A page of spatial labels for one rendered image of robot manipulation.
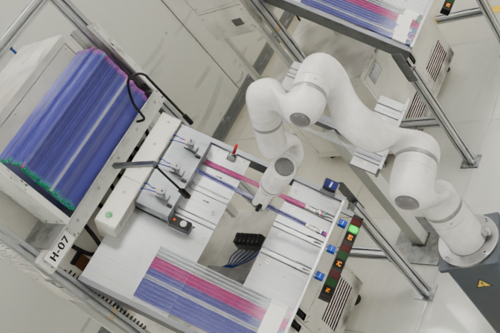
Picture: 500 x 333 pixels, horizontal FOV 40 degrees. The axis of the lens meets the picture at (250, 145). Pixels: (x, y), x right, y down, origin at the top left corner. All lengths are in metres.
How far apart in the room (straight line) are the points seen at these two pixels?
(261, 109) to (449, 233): 0.67
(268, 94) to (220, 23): 1.58
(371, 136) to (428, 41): 1.96
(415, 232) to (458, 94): 0.95
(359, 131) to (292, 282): 0.78
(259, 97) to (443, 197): 0.58
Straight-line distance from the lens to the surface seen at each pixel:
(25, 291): 4.00
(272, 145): 1.99
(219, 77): 4.82
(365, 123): 1.83
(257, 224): 2.94
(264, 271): 2.44
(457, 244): 2.16
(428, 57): 3.75
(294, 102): 1.73
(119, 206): 2.44
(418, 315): 3.08
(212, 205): 2.52
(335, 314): 3.08
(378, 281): 3.27
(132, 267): 2.44
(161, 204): 2.45
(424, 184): 1.90
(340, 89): 1.83
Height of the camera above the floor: 2.38
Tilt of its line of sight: 32 degrees down
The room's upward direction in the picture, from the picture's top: 43 degrees counter-clockwise
